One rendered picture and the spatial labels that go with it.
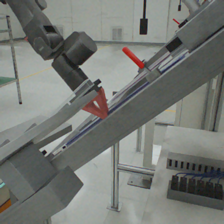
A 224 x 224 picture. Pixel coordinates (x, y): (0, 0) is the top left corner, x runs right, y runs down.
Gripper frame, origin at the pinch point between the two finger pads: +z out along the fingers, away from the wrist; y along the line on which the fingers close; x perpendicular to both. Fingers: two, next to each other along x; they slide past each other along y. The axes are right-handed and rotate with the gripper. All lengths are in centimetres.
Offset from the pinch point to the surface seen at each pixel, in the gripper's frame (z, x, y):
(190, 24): -5.1, -30.7, -5.8
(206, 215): 40.2, -4.0, 1.4
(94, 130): 0.3, -0.6, -10.1
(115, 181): 42, 57, 59
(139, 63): -5.5, -18.3, -6.7
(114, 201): 53, 69, 60
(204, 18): -4.4, -33.2, -5.8
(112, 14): -191, 207, 870
